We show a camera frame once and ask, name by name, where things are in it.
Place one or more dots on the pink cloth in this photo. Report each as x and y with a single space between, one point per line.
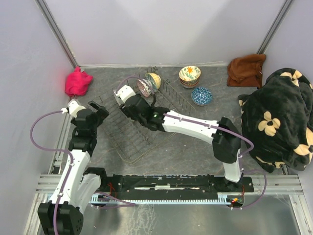
77 82

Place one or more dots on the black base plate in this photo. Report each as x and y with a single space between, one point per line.
172 186

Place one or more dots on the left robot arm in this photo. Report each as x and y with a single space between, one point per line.
63 213

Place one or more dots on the grey purple bowl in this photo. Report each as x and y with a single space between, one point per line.
189 82

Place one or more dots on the red dotted white bowl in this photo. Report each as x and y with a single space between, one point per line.
145 87

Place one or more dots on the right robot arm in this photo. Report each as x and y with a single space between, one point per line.
222 134

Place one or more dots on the blue cable duct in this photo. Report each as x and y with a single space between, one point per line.
99 199

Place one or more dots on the wire dish rack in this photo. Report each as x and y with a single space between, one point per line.
131 140

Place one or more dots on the grey blue bowl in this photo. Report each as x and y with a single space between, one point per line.
117 98

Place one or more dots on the red scale patterned bowl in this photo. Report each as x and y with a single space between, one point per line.
188 86

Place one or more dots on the yellow teal bowl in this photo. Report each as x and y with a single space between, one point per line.
155 80

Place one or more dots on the black floral blanket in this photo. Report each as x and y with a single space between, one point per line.
278 119

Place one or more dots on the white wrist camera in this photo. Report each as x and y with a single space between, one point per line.
73 107
125 92

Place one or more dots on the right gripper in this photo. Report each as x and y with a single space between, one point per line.
126 111

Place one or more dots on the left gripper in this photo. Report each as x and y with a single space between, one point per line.
100 110

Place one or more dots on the aluminium frame rail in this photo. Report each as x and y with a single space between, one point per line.
276 184

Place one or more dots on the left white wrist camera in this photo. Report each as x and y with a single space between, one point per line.
73 107

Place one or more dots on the brown cloth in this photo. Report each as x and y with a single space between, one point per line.
246 71

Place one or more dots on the blue red patterned bowl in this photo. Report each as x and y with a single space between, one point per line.
201 96

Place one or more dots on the yellow green floral bowl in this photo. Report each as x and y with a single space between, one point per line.
189 73

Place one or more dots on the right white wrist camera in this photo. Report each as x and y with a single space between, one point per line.
125 92

